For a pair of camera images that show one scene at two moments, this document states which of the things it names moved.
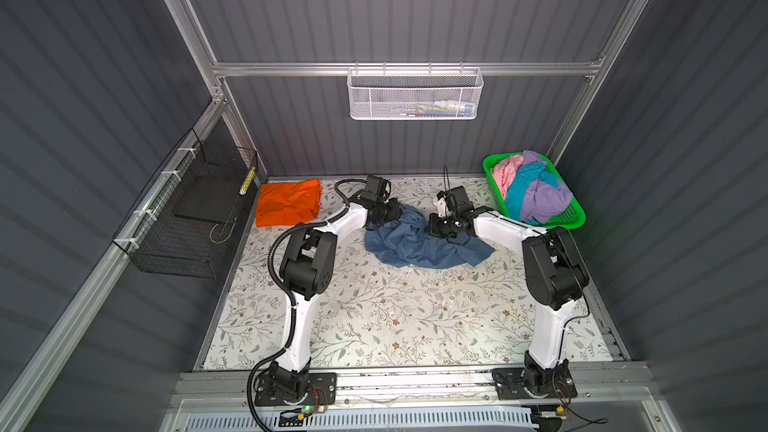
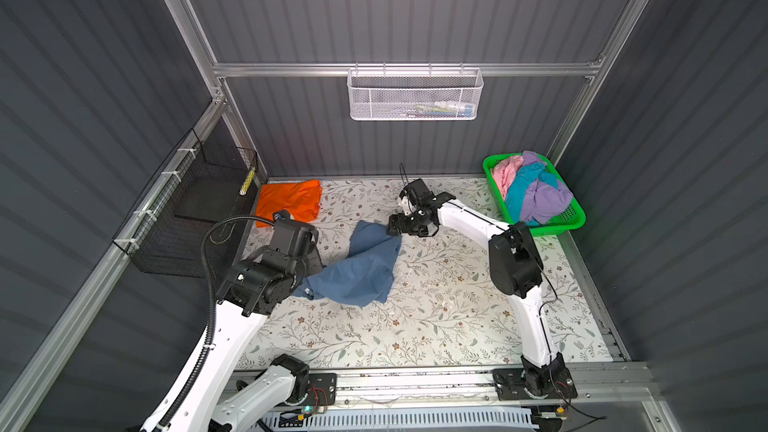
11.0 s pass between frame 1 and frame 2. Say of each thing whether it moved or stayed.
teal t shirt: stayed
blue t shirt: moved
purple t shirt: stayed
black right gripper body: moved
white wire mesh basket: stayed
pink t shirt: stayed
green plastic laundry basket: stayed
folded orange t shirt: stayed
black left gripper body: moved
